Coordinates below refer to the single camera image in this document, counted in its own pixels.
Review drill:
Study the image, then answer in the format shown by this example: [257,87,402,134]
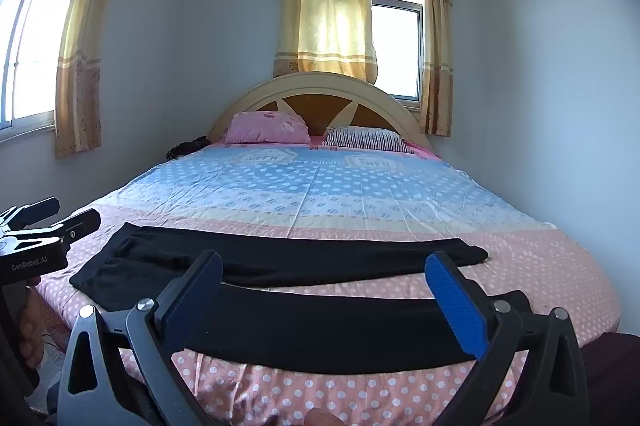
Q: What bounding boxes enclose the large window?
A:
[0,0,101,137]

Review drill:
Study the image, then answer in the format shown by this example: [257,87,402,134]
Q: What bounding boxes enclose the pink pillow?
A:
[225,111,312,145]

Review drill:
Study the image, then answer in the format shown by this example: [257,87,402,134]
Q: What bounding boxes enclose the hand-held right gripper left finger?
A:
[56,249,223,426]

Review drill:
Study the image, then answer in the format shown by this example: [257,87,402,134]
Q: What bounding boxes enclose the small window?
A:
[370,0,426,104]

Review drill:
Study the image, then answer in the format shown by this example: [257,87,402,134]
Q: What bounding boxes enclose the striped pillow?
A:
[322,126,415,153]

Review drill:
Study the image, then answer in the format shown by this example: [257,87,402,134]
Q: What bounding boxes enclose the narrow yellow curtain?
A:
[417,0,453,137]

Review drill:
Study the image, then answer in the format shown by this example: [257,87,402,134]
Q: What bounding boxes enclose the black pants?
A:
[69,222,533,374]

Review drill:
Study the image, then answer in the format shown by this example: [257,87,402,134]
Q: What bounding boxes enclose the bed with dotted sheet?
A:
[35,138,623,426]

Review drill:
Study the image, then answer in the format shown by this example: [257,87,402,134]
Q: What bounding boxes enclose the person's left hand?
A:
[17,288,51,369]

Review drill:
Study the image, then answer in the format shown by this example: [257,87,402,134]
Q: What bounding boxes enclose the dark clothing beside bed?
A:
[166,136,208,159]

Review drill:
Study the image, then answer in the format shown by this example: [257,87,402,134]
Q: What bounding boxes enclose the wide yellow curtain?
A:
[54,0,141,159]
[272,0,381,87]

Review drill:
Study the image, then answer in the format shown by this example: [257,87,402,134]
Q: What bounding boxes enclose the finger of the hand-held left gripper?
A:
[0,197,61,232]
[5,209,102,252]

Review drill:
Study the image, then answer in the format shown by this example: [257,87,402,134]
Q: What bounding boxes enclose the cream wooden headboard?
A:
[207,72,433,152]

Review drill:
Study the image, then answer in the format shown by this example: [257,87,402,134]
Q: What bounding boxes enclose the dark maroon clothing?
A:
[575,331,640,426]

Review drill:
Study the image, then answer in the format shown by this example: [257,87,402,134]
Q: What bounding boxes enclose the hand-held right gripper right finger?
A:
[424,251,591,426]

